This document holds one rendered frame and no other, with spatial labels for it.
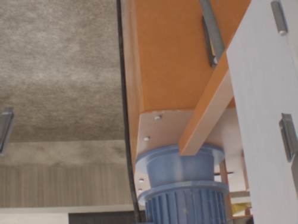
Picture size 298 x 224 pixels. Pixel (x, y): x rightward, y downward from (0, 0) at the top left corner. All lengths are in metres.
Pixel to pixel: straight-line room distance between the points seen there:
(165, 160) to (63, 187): 1.58
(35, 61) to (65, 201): 1.01
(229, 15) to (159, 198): 0.49
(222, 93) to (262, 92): 0.28
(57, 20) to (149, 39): 0.70
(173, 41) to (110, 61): 0.92
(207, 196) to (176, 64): 0.35
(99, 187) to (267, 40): 2.26
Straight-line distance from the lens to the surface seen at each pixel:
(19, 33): 1.84
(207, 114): 0.96
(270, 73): 0.59
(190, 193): 1.21
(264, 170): 0.61
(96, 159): 2.82
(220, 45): 0.91
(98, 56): 1.99
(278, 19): 0.54
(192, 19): 1.17
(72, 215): 2.98
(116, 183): 2.78
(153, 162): 1.27
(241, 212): 3.23
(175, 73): 1.08
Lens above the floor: 1.02
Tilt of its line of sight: 24 degrees down
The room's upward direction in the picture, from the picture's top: 175 degrees clockwise
